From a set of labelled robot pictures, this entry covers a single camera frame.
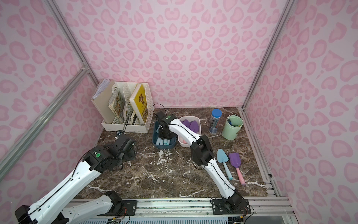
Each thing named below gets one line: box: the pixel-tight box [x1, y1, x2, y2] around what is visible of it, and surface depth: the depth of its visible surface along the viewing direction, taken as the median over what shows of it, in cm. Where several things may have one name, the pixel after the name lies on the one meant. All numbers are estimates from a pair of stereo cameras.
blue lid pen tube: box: [208, 108, 223, 134], surface depth 95 cm
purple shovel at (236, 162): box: [228, 152, 246, 186], surface depth 90 cm
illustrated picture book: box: [108, 89, 126, 123], surface depth 102 cm
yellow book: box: [129, 83, 148, 126], surface depth 99 cm
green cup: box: [221, 115, 244, 140], surface depth 97 cm
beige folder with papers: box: [90, 78, 116, 124], surface depth 94 cm
